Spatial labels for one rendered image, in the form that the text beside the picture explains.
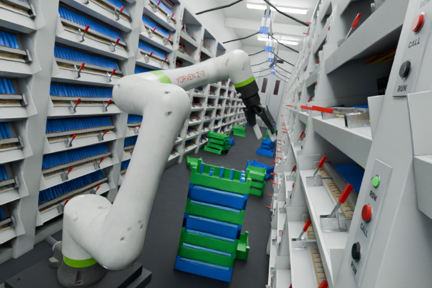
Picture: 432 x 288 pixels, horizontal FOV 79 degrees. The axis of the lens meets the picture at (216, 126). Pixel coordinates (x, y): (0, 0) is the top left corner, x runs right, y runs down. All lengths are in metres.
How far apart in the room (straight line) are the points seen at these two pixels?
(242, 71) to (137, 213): 0.64
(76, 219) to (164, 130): 0.36
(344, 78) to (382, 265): 0.74
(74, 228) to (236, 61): 0.77
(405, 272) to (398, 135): 0.12
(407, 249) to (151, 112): 0.60
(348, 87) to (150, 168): 0.67
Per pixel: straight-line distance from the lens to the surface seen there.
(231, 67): 1.06
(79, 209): 0.89
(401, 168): 0.28
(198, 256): 1.53
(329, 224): 0.54
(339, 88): 0.96
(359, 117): 0.50
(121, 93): 0.84
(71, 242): 0.93
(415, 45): 0.31
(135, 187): 0.74
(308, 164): 0.97
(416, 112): 0.26
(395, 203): 0.28
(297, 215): 1.02
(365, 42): 0.56
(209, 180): 1.34
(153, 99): 0.72
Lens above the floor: 0.95
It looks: 7 degrees down
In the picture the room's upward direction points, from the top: 10 degrees clockwise
